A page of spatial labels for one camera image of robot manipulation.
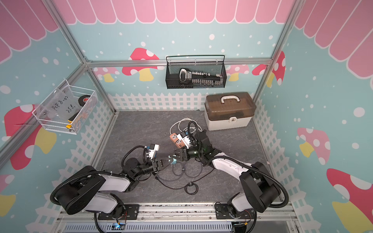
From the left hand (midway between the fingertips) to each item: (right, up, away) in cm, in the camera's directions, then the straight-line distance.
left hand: (173, 164), depth 74 cm
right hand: (-1, +4, +2) cm, 4 cm away
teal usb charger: (0, +1, 0) cm, 1 cm away
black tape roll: (-50, +34, +5) cm, 61 cm away
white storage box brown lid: (+34, +30, +18) cm, 48 cm away
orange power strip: (0, +8, +25) cm, 27 cm away
